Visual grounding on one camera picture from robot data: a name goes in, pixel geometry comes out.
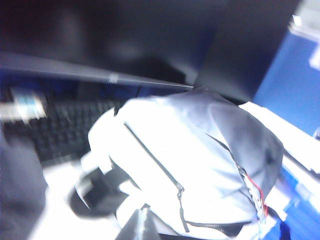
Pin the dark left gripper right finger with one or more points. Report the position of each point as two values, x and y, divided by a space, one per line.
140 226

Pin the black monitor with white logo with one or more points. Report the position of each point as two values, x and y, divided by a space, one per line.
237 50

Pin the black mechanical keyboard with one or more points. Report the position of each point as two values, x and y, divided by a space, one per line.
62 130

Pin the white desk calendar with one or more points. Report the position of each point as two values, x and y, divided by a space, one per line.
25 105

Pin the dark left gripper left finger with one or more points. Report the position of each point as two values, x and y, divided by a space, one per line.
20 190

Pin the blue partition panel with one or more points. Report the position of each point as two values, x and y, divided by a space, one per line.
287 87

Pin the large black computer monitor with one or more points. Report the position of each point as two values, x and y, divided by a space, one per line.
100 37

